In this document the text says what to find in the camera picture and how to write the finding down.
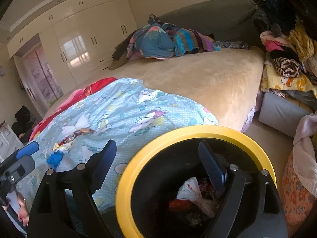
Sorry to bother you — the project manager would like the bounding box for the white printed plastic bag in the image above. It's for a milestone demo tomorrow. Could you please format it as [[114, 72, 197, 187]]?
[[176, 177, 217, 218]]

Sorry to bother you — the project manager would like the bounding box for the purple orange snack wrapper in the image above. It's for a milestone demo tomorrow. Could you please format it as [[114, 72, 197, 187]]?
[[61, 128, 95, 144]]

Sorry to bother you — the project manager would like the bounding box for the red plastic wrapper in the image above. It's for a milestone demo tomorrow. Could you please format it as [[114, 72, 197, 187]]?
[[168, 199, 192, 213]]

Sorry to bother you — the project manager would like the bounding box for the red white yellow snack packet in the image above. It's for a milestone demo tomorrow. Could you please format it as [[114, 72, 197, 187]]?
[[53, 139, 75, 154]]

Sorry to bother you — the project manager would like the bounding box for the yellow rimmed black trash bin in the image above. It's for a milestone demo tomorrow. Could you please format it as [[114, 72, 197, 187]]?
[[116, 125, 276, 237]]

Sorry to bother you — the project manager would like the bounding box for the person's left hand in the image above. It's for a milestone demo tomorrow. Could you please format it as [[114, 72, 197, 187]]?
[[16, 192, 29, 227]]

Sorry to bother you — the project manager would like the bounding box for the black bag on floor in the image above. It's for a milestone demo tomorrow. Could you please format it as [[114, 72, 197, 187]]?
[[11, 105, 36, 144]]

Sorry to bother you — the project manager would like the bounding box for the white drawer cabinet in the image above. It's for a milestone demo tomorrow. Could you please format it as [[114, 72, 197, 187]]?
[[0, 121, 24, 162]]

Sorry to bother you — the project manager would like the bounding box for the light blue Hello Kitty quilt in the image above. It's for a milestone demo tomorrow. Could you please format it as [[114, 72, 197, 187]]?
[[16, 79, 218, 211]]

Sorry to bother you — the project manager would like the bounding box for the white open door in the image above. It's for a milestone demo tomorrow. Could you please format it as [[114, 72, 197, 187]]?
[[13, 55, 49, 118]]

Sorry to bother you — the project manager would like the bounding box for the red pink blanket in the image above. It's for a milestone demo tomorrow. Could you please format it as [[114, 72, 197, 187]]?
[[29, 77, 116, 141]]

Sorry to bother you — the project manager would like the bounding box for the pink Hello Kitty sliding door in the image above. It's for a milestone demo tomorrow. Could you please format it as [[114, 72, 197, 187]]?
[[24, 45, 63, 107]]

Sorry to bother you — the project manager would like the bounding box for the orange floral fabric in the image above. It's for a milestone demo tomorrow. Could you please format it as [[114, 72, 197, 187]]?
[[282, 153, 316, 227]]

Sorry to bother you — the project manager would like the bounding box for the grey storage box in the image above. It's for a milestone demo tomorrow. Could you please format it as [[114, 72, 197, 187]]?
[[258, 92, 314, 138]]

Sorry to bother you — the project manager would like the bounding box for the pale pink cloth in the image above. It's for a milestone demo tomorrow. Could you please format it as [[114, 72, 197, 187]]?
[[293, 113, 316, 197]]

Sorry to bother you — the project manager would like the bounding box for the beige bed mattress cover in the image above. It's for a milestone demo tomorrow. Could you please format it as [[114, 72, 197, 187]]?
[[43, 46, 265, 133]]

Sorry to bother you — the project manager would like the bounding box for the dark brown garment on bed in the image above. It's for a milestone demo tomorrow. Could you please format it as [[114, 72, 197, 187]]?
[[108, 33, 134, 70]]

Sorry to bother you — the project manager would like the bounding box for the white glossy wardrobe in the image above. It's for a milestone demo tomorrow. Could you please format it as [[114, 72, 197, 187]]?
[[8, 0, 137, 93]]

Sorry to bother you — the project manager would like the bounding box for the teal floral crumpled quilt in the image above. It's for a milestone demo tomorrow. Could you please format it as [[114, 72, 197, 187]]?
[[126, 14, 177, 60]]

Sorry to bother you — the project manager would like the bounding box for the pile of clothes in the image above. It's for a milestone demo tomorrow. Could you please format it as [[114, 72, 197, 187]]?
[[260, 22, 316, 110]]

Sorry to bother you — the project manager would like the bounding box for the striped colourful blanket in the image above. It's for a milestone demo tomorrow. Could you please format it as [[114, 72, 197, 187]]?
[[172, 29, 220, 57]]

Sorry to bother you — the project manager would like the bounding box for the grey upholstered headboard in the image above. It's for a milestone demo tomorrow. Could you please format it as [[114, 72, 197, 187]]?
[[159, 0, 263, 48]]

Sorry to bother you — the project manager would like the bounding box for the black plush toy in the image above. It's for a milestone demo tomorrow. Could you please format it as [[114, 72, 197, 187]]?
[[250, 0, 316, 40]]

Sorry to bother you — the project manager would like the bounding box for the round wall clock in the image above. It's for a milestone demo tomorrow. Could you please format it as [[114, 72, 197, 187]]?
[[0, 66, 5, 77]]

